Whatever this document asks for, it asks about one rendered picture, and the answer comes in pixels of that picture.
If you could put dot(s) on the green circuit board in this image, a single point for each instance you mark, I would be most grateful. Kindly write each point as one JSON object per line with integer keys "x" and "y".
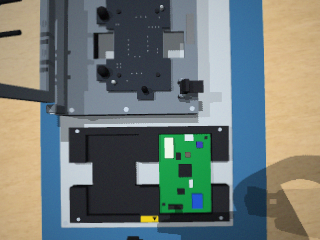
{"x": 184, "y": 173}

